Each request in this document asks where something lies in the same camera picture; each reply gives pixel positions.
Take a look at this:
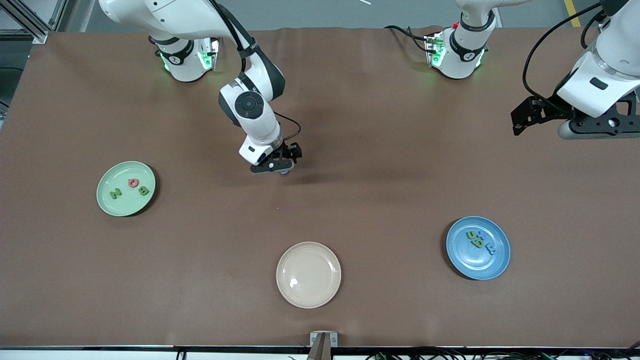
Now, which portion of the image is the brown table cover sheet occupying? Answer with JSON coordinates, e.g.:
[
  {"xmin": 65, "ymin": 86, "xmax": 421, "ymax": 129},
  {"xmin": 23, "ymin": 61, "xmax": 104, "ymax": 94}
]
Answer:
[{"xmin": 0, "ymin": 26, "xmax": 640, "ymax": 348}]

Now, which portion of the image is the beige round plate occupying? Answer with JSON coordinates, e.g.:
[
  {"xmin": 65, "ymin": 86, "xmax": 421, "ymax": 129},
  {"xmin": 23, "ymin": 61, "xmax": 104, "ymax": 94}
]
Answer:
[{"xmin": 276, "ymin": 241, "xmax": 342, "ymax": 309}]

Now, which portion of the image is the blue round plate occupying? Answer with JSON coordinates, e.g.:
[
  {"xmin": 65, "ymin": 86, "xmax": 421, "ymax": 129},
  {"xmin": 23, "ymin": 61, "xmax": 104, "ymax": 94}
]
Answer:
[{"xmin": 445, "ymin": 215, "xmax": 512, "ymax": 281}]

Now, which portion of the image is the green round plate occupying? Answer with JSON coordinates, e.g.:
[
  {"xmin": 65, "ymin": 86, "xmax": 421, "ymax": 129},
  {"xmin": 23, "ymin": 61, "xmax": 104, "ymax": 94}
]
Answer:
[{"xmin": 96, "ymin": 160, "xmax": 157, "ymax": 218}]

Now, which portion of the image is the black arm base cable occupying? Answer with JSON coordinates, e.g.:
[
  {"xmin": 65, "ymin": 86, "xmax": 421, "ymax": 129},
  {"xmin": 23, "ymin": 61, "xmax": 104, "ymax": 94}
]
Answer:
[{"xmin": 384, "ymin": 24, "xmax": 435, "ymax": 53}]

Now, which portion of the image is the metal camera pole bracket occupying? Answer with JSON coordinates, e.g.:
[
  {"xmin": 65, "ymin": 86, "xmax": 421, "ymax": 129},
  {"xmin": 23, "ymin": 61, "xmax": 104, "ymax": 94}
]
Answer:
[{"xmin": 309, "ymin": 331, "xmax": 339, "ymax": 360}]

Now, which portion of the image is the silver aluminium frame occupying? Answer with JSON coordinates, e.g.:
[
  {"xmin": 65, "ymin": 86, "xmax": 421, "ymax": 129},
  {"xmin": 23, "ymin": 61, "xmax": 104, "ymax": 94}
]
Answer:
[{"xmin": 0, "ymin": 0, "xmax": 68, "ymax": 45}]

